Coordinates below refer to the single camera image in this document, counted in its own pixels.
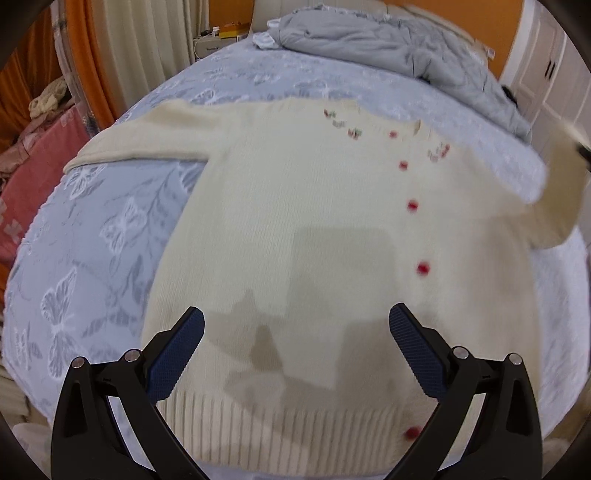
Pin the grey quilted duvet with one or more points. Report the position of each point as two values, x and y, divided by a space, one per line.
411 47

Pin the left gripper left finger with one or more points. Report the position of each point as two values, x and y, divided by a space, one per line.
107 424

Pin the cream knit cardigan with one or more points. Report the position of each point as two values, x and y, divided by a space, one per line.
309 220

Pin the pink floral blanket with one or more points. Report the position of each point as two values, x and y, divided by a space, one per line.
32 168

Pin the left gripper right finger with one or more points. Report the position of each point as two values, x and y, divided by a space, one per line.
485 424

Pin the cream curtain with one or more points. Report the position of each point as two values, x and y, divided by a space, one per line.
144 43

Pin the orange curtain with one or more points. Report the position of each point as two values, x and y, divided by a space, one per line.
30 42

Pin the white wardrobe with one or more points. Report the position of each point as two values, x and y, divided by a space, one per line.
552 81

